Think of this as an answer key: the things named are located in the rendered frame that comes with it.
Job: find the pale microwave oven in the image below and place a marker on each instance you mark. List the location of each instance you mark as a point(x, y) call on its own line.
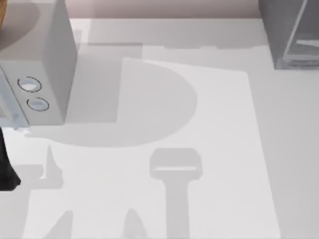
point(47, 49)

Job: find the grey cabinet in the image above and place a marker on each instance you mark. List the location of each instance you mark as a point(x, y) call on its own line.
point(291, 32)

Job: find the wooden cupboard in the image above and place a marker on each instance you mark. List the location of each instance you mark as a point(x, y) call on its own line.
point(2, 12)

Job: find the small microwave knob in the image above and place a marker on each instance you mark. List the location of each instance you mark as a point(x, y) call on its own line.
point(38, 104)

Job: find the large microwave knob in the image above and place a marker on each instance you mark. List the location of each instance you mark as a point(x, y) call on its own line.
point(29, 84)

